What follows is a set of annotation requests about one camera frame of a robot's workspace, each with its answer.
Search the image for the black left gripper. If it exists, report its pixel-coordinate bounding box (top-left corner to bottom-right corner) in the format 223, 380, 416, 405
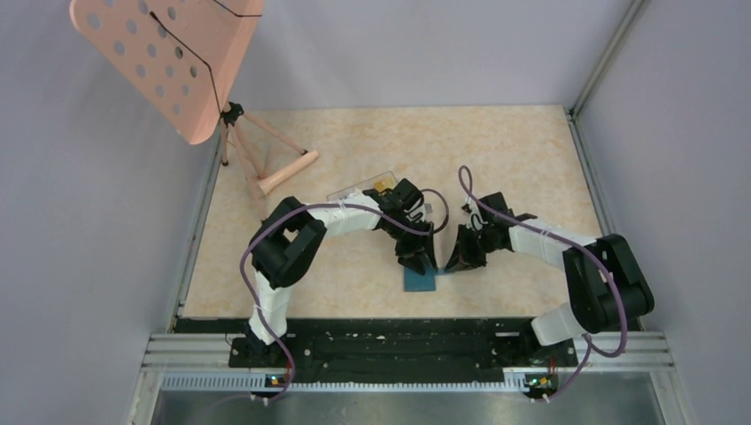
383, 215, 437, 275

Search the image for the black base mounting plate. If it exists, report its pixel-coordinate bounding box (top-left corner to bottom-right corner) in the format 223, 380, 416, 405
230, 318, 577, 376

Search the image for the clear plastic card box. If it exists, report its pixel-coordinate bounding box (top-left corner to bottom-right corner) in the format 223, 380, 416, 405
327, 171, 398, 201

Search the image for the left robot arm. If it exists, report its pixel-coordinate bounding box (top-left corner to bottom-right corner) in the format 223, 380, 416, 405
240, 179, 437, 366

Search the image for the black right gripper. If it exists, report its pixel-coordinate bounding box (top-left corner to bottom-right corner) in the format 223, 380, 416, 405
445, 223, 502, 273

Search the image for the yellow card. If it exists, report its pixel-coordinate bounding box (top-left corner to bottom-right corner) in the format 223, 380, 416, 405
373, 180, 395, 193

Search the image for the aluminium rail frame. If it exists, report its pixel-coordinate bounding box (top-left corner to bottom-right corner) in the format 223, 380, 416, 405
140, 331, 676, 395

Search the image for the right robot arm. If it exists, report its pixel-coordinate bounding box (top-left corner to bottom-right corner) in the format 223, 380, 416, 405
445, 192, 654, 365

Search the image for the pink perforated music stand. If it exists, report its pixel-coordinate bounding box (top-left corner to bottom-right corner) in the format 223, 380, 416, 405
69, 0, 319, 197

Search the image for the blue leather card holder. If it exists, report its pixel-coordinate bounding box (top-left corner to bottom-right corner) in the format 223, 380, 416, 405
403, 268, 449, 293

